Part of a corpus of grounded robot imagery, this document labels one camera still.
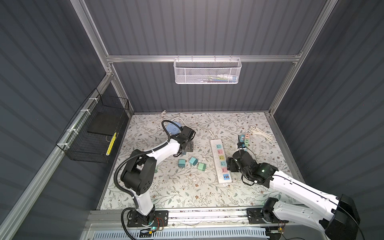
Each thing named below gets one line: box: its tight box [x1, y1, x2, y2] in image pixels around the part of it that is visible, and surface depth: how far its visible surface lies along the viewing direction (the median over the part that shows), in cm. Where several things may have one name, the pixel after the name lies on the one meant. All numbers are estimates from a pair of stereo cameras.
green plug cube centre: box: [197, 163, 207, 172], surface depth 91 cm
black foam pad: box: [87, 112, 122, 136], surface depth 78 cm
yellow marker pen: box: [106, 132, 117, 156], surface depth 71 cm
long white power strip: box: [210, 138, 232, 184], surface depth 93 cm
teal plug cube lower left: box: [178, 159, 187, 168], surface depth 93 cm
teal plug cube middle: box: [189, 157, 199, 166], surface depth 94 cm
